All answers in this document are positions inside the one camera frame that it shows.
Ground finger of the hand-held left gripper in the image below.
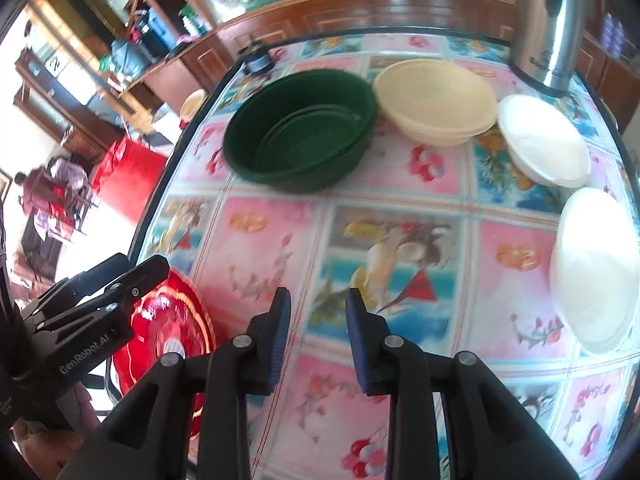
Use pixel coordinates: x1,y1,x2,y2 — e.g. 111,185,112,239
105,254,171,313
30,253,132,313

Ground blue plastic container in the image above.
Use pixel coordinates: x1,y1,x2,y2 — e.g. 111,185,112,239
144,7,177,57

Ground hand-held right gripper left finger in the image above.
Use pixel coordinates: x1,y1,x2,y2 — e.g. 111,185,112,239
55,287,292,480

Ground red scalloped plate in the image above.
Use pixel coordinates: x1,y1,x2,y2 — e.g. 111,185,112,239
111,270,217,441

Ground red paper bag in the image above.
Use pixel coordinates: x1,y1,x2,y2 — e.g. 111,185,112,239
90,137,169,227

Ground fruit print tablecloth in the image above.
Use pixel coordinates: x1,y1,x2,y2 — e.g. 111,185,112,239
129,34,640,480

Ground white foam bowl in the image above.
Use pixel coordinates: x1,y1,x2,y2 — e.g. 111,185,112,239
497,94,592,189

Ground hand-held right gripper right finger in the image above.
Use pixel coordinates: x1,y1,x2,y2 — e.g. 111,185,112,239
347,287,581,480

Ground stainless steel thermos jug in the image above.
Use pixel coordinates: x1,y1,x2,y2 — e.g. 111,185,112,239
510,0,601,99

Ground white foam plate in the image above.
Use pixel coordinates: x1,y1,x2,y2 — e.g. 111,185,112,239
550,187,640,356

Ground small black electric motor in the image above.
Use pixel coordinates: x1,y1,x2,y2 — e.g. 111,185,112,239
239,42,275,74

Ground wooden sideboard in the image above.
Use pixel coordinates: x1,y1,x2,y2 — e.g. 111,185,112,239
120,0,640,131

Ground purple bottles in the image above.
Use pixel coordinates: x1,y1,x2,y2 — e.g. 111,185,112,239
601,10,627,57

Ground small cream bowl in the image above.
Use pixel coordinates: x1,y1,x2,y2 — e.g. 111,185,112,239
179,89,207,122

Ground person's left hand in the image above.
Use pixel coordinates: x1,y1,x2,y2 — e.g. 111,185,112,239
10,380,108,480

